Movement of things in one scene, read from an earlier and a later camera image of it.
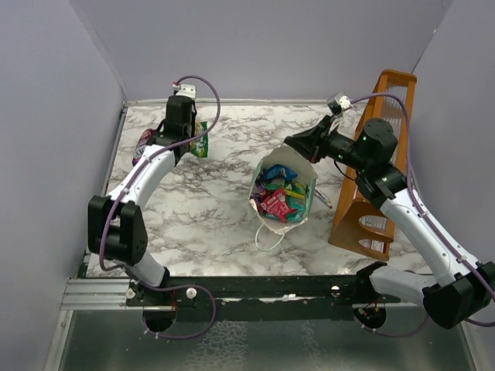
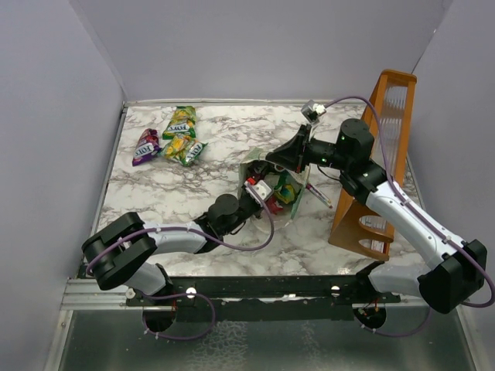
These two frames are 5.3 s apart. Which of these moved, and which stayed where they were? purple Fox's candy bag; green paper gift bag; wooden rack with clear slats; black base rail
Moved: green paper gift bag
Stayed: wooden rack with clear slats; purple Fox's candy bag; black base rail
